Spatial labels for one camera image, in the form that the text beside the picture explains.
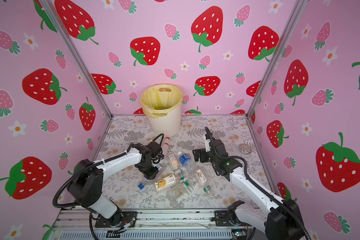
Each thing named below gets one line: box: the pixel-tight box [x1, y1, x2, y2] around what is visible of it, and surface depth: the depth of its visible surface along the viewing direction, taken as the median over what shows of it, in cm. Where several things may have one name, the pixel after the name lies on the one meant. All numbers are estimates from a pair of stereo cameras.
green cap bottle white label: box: [194, 168, 212, 193], surface depth 84 cm
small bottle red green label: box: [177, 170, 185, 181], surface depth 86 cm
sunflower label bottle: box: [154, 175, 178, 192], surface depth 82 cm
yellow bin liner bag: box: [140, 83, 183, 119], surface depth 101 cm
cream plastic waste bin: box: [140, 83, 184, 138], surface depth 100 cm
